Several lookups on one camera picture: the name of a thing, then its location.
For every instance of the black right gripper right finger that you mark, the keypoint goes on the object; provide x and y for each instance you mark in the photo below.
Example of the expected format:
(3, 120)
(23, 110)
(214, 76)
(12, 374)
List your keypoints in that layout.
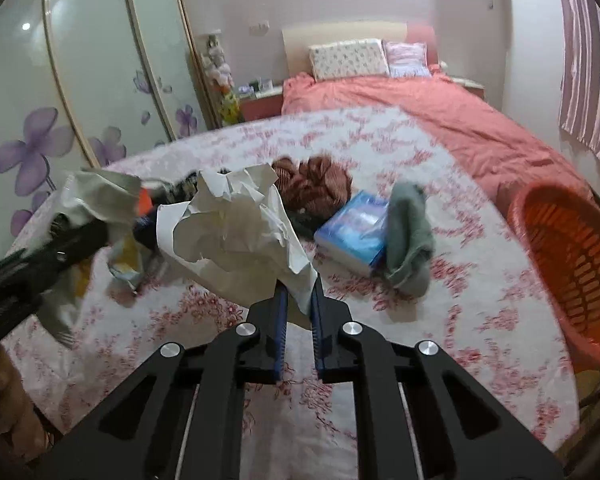
(418, 413)

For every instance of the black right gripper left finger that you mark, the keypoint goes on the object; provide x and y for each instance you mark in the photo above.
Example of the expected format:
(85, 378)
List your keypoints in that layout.
(179, 415)

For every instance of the grey-white paper bag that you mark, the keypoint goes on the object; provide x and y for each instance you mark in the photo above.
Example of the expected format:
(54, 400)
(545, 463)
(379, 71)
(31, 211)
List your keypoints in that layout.
(94, 208)

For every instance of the white paper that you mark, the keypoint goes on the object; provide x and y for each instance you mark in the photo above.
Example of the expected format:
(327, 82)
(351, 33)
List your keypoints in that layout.
(235, 239)

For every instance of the blue yellow snack bag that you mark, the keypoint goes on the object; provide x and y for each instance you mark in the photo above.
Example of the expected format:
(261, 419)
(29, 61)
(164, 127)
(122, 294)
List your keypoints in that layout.
(125, 262)

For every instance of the floral pink white tablecloth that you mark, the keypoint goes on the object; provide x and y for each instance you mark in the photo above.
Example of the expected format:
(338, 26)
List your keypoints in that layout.
(485, 304)

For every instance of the grey green sock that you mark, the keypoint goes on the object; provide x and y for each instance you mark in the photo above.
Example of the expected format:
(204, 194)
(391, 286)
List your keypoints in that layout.
(409, 240)

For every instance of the blue tissue pack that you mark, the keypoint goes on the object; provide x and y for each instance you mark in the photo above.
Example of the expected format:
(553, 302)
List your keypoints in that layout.
(356, 235)

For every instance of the glass sliding wardrobe doors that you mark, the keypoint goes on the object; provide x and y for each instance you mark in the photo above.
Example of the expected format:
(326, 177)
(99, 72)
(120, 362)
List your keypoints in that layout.
(84, 83)

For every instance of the orange plastic laundry basket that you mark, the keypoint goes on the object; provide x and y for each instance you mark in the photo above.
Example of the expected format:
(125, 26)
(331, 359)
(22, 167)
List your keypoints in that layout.
(560, 230)

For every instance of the red brown striped cloth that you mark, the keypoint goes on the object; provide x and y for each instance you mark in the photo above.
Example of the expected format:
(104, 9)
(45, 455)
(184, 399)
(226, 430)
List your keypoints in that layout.
(317, 186)

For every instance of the bed with coral duvet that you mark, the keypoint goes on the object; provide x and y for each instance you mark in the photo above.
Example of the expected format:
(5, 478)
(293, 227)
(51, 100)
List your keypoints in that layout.
(501, 155)

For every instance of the pink bedside table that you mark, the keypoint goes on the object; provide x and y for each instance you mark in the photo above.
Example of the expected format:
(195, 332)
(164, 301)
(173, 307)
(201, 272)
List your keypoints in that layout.
(471, 86)
(262, 105)

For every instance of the right pink bedside table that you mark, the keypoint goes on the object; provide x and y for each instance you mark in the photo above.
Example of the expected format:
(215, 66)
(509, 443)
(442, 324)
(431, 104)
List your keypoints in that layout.
(471, 86)

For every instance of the pink striped curtain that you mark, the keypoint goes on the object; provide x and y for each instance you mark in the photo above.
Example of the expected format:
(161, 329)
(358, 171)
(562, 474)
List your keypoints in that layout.
(579, 114)

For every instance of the pink striped pillow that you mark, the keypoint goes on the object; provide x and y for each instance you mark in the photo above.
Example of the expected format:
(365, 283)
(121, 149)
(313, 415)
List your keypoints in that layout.
(407, 60)

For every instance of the white floral pillow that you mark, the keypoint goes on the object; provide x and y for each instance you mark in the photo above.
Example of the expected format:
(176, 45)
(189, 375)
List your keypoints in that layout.
(348, 59)

